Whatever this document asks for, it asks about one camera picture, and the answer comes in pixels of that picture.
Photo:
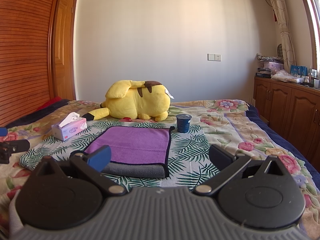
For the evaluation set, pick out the floral bed blanket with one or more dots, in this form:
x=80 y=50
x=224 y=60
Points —
x=224 y=123

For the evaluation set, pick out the small bottles on cabinet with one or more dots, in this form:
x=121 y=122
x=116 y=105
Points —
x=305 y=76

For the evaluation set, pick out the yellow Pikachu plush toy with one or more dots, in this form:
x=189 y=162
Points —
x=135 y=100

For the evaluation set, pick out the purple and grey towel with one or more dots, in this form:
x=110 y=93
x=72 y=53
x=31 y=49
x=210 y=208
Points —
x=135 y=151

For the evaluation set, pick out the stack of boxes on cabinet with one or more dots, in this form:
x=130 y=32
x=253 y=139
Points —
x=268 y=65

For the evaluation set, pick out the white wall socket plate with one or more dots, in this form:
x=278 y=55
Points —
x=213 y=57

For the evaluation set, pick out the dark blue plastic cup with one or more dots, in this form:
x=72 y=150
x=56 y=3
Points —
x=183 y=122

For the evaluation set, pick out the folded floral cloth on cabinet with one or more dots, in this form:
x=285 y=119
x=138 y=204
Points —
x=284 y=76

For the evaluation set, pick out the wooden room door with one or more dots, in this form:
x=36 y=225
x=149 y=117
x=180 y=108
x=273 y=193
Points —
x=63 y=71

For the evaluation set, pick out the wooden louvered wardrobe door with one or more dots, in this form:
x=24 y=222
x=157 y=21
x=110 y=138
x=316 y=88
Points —
x=27 y=37

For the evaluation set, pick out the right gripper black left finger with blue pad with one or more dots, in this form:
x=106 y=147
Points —
x=65 y=194

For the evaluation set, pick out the pink tissue box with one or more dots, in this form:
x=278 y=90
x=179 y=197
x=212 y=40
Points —
x=70 y=126

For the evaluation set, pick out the palm leaf patterned cloth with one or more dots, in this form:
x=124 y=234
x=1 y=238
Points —
x=188 y=160

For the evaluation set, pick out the brown wooden cabinet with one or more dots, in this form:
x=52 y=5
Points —
x=292 y=111

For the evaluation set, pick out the patterned beige curtain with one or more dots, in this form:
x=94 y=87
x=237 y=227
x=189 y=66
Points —
x=280 y=10

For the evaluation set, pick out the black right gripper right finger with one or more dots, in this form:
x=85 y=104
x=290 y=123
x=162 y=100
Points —
x=258 y=194

